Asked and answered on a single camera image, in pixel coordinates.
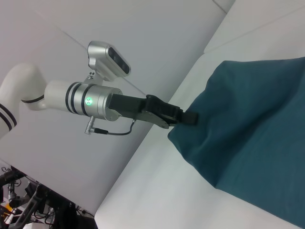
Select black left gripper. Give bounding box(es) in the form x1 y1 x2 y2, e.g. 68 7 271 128
108 94 199 130

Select teal t-shirt with pink print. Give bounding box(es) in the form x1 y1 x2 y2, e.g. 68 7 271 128
166 56 305 229

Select left gripper cable with connector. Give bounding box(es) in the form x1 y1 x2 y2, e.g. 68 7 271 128
84 116 137 136

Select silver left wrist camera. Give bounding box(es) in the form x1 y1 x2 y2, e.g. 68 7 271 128
86 41 132 82

